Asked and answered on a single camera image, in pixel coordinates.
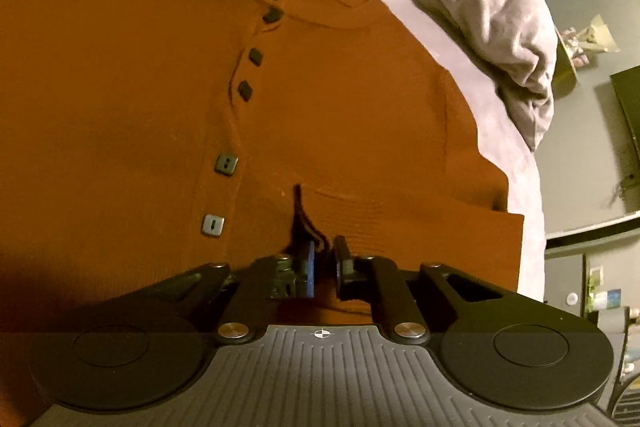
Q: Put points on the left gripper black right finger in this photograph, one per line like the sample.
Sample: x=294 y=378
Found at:
x=408 y=307

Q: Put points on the black wall television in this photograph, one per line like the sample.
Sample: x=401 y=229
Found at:
x=626 y=85

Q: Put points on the mauve fleece bed sheet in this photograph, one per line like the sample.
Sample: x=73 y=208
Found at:
x=498 y=138

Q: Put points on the rust orange button-up shirt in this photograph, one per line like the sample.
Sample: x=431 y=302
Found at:
x=143 y=138

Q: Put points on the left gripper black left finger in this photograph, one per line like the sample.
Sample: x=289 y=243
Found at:
x=241 y=304

